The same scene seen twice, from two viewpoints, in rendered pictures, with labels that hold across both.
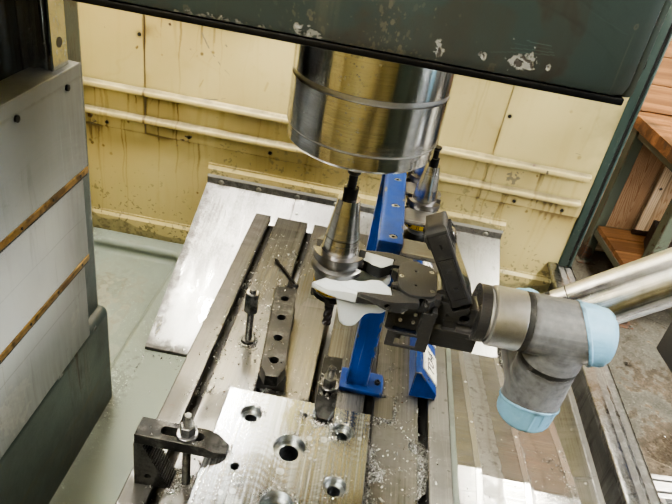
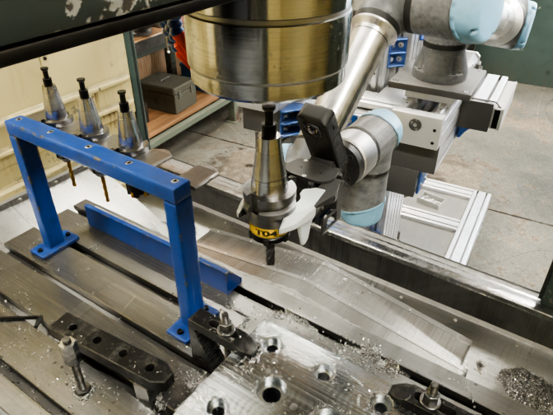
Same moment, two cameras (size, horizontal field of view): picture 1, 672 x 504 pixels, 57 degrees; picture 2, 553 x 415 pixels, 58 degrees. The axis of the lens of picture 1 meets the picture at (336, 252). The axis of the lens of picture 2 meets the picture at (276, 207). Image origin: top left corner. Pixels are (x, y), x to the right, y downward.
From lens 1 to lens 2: 0.53 m
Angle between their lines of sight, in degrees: 47
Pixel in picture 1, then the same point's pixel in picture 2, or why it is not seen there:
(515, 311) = (366, 142)
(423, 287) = (324, 170)
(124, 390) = not seen: outside the picture
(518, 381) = (367, 193)
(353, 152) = (336, 70)
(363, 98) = (340, 11)
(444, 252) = (335, 130)
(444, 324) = not seen: hidden behind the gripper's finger
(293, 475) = (302, 398)
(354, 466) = (310, 350)
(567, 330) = (387, 133)
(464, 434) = not seen: hidden behind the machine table
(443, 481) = (315, 312)
